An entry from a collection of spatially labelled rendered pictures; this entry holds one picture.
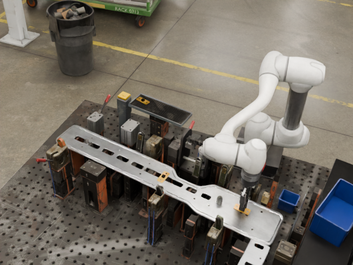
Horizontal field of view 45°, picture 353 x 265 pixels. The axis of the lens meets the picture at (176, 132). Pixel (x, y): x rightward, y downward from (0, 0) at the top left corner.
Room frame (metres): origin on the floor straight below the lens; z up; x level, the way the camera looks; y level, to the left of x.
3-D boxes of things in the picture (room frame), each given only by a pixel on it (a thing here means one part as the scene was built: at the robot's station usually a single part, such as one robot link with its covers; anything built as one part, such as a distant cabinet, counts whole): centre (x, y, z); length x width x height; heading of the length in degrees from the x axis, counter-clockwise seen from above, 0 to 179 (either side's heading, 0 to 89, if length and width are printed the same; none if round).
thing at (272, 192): (1.52, -0.52, 0.95); 0.03 x 0.01 x 0.50; 63
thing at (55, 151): (1.74, 0.66, 0.88); 0.15 x 0.11 x 0.36; 153
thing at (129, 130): (1.94, 0.27, 0.90); 0.13 x 0.10 x 0.41; 153
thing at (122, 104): (2.16, 0.34, 0.92); 0.08 x 0.08 x 0.44; 63
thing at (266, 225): (1.64, 0.08, 1.00); 1.38 x 0.22 x 0.02; 63
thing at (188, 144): (1.78, -0.13, 0.94); 0.18 x 0.13 x 0.49; 63
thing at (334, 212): (1.40, -0.83, 1.10); 0.30 x 0.17 x 0.13; 143
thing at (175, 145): (1.83, -0.01, 0.89); 0.13 x 0.11 x 0.38; 153
